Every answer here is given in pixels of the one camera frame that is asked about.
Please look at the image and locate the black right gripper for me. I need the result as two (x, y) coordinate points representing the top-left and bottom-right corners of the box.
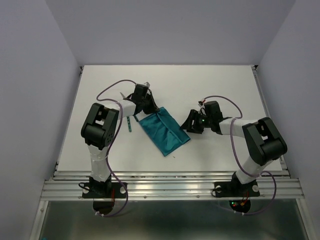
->
(178, 109), (212, 134)

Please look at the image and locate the teal handled fork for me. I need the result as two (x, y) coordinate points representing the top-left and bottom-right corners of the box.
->
(126, 116), (132, 133)

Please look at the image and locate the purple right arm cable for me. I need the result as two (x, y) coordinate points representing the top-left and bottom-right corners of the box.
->
(199, 94), (277, 216)

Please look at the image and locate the teal cloth napkin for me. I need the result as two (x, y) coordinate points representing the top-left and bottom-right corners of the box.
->
(138, 107), (191, 157)

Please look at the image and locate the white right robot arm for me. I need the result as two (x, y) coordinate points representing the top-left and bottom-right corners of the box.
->
(180, 101), (288, 195)

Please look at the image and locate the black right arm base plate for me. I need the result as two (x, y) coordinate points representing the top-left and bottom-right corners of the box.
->
(211, 180), (260, 198)

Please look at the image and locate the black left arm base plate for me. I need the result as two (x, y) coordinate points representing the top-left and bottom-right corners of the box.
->
(78, 182), (126, 199)

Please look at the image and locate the aluminium frame rail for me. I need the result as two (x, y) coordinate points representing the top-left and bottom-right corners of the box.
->
(40, 170), (305, 201)

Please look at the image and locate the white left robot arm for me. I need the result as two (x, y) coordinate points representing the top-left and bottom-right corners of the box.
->
(80, 82), (159, 197)

